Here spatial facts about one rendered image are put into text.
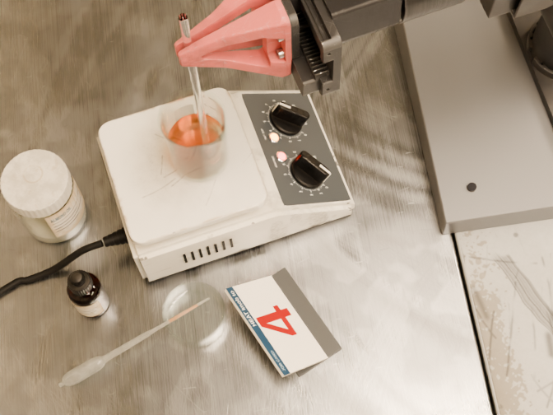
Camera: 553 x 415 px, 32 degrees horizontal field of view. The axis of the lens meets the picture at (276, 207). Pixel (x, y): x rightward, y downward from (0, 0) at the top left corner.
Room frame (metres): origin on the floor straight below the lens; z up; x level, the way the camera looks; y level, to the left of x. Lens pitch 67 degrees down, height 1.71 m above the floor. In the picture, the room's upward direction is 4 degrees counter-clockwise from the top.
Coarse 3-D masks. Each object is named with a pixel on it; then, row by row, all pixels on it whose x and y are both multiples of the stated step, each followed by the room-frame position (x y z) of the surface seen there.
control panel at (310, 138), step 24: (264, 96) 0.44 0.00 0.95; (288, 96) 0.44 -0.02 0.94; (264, 120) 0.41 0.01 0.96; (312, 120) 0.42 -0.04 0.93; (264, 144) 0.38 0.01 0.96; (288, 144) 0.39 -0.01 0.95; (312, 144) 0.39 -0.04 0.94; (288, 168) 0.36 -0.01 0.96; (336, 168) 0.37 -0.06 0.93; (288, 192) 0.34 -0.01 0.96; (312, 192) 0.34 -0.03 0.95; (336, 192) 0.35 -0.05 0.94
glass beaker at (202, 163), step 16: (176, 96) 0.39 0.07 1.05; (192, 96) 0.39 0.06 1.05; (208, 96) 0.38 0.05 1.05; (160, 112) 0.37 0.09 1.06; (176, 112) 0.38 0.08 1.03; (192, 112) 0.39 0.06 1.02; (208, 112) 0.39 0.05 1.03; (224, 112) 0.37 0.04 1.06; (160, 128) 0.36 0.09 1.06; (224, 128) 0.35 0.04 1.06; (176, 144) 0.34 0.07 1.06; (208, 144) 0.34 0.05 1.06; (224, 144) 0.35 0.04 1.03; (176, 160) 0.35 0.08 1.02; (192, 160) 0.34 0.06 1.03; (208, 160) 0.34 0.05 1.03; (224, 160) 0.35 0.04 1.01; (192, 176) 0.34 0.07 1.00; (208, 176) 0.34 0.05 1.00
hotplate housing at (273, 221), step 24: (240, 96) 0.43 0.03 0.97; (240, 120) 0.41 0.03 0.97; (264, 168) 0.36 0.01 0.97; (120, 216) 0.33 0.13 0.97; (240, 216) 0.32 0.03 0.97; (264, 216) 0.32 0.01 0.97; (288, 216) 0.32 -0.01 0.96; (312, 216) 0.32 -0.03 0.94; (336, 216) 0.33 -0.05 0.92; (120, 240) 0.32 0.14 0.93; (168, 240) 0.30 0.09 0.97; (192, 240) 0.30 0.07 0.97; (216, 240) 0.30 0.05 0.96; (240, 240) 0.31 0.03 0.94; (264, 240) 0.31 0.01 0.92; (144, 264) 0.28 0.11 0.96; (168, 264) 0.29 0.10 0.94; (192, 264) 0.29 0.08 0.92
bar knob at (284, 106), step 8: (280, 104) 0.42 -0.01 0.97; (288, 104) 0.42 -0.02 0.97; (272, 112) 0.42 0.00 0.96; (280, 112) 0.42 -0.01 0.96; (288, 112) 0.41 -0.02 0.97; (296, 112) 0.42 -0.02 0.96; (304, 112) 0.42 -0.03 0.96; (272, 120) 0.41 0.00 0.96; (280, 120) 0.41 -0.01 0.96; (288, 120) 0.41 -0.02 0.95; (296, 120) 0.41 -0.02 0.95; (304, 120) 0.41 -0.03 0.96; (280, 128) 0.40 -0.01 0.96; (288, 128) 0.40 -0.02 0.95; (296, 128) 0.41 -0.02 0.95
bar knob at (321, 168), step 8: (304, 152) 0.37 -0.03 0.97; (296, 160) 0.37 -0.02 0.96; (304, 160) 0.37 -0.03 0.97; (312, 160) 0.37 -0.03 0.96; (296, 168) 0.36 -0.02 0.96; (304, 168) 0.36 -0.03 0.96; (312, 168) 0.36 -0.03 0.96; (320, 168) 0.36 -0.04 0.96; (296, 176) 0.35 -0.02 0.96; (304, 176) 0.36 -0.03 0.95; (312, 176) 0.36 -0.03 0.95; (320, 176) 0.35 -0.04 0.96; (328, 176) 0.35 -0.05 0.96; (304, 184) 0.35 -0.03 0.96; (312, 184) 0.35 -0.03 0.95
